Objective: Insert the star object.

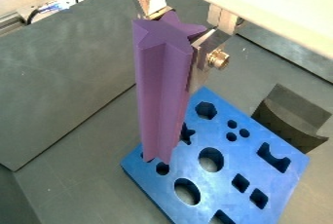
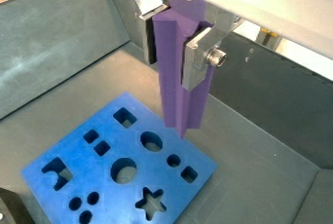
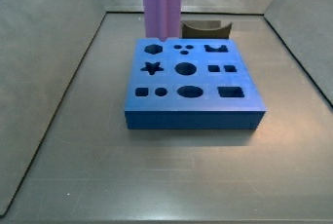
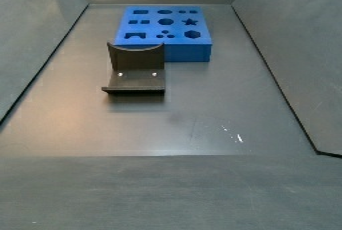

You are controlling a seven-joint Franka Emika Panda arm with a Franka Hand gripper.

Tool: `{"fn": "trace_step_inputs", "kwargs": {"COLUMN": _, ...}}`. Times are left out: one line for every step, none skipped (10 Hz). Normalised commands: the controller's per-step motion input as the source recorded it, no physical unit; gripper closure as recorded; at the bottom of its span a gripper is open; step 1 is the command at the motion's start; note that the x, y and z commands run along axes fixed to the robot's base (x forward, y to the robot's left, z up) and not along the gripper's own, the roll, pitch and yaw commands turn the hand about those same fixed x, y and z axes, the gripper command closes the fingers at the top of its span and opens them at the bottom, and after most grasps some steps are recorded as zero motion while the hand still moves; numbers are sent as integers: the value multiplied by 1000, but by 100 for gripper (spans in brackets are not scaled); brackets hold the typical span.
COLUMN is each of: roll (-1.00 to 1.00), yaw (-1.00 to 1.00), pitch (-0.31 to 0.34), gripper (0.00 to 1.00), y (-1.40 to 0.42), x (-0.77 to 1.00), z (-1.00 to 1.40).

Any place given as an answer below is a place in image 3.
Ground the purple star-shaped peg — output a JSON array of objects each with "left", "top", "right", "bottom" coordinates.
[{"left": 144, "top": 0, "right": 182, "bottom": 41}]

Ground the blue shape-sorting block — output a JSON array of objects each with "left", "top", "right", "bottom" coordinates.
[{"left": 125, "top": 38, "right": 267, "bottom": 130}]

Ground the dark curved cradle block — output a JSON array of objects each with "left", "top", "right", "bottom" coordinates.
[{"left": 182, "top": 20, "right": 233, "bottom": 39}]

